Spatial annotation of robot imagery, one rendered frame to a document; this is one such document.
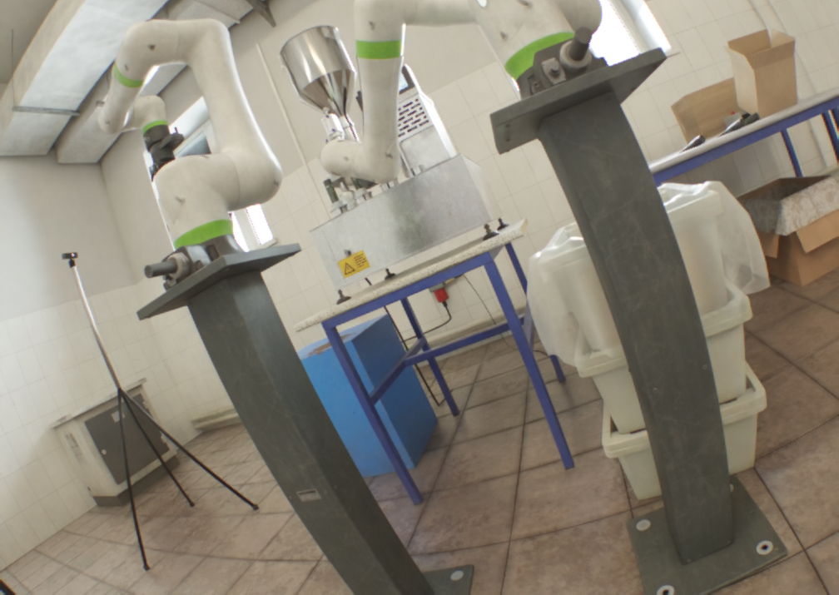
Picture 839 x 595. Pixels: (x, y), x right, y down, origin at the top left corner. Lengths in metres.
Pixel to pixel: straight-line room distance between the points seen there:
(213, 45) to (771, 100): 2.07
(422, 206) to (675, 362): 0.91
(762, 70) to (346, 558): 2.17
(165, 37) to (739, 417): 1.52
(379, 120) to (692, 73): 2.58
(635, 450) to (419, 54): 2.86
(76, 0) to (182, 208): 3.12
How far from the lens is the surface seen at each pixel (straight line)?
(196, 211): 0.82
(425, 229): 1.32
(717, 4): 3.62
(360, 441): 1.82
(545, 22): 0.67
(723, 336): 0.95
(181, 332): 4.63
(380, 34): 1.01
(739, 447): 1.12
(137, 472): 3.79
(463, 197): 1.29
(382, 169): 1.13
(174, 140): 1.39
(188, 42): 1.10
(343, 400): 1.76
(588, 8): 0.81
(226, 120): 0.98
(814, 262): 2.18
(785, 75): 2.13
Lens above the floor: 0.79
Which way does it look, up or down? 3 degrees down
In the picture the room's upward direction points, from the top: 24 degrees counter-clockwise
